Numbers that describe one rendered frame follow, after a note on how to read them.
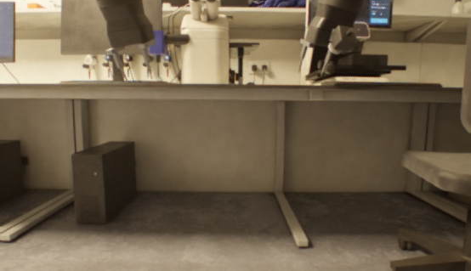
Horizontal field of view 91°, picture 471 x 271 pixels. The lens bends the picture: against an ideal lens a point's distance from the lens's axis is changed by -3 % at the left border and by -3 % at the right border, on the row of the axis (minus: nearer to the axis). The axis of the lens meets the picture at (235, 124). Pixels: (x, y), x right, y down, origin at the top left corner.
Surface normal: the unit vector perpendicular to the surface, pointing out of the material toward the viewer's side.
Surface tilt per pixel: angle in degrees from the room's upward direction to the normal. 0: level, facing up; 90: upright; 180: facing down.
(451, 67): 90
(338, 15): 122
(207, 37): 90
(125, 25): 110
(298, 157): 90
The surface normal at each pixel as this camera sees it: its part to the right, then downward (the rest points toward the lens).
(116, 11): -0.07, 0.61
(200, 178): 0.00, 0.10
